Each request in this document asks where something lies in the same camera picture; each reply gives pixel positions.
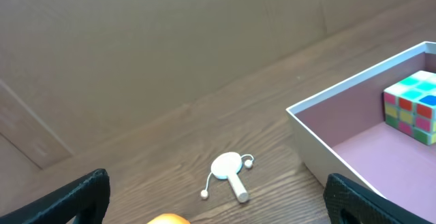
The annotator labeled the white wooden rattle drum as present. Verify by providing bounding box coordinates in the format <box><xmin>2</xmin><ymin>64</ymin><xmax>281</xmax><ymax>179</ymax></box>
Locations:
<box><xmin>200</xmin><ymin>152</ymin><xmax>255</xmax><ymax>204</ymax></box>

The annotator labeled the multicoloured puzzle cube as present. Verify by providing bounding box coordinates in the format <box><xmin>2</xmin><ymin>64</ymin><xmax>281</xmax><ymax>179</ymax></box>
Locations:
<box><xmin>383</xmin><ymin>70</ymin><xmax>435</xmax><ymax>146</ymax></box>

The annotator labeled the white box with pink inside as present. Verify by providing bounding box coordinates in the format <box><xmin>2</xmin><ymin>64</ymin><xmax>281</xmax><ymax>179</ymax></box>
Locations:
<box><xmin>287</xmin><ymin>42</ymin><xmax>435</xmax><ymax>223</ymax></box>

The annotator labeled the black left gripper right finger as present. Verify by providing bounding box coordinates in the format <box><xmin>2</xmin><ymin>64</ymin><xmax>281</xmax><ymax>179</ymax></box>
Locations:
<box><xmin>323</xmin><ymin>173</ymin><xmax>430</xmax><ymax>224</ymax></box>

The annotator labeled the orange dinosaur figure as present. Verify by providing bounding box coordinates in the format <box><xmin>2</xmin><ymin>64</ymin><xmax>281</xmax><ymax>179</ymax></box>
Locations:
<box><xmin>147</xmin><ymin>213</ymin><xmax>191</xmax><ymax>224</ymax></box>

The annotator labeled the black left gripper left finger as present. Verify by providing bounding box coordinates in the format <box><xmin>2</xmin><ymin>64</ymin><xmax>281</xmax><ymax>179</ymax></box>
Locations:
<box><xmin>1</xmin><ymin>168</ymin><xmax>110</xmax><ymax>224</ymax></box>

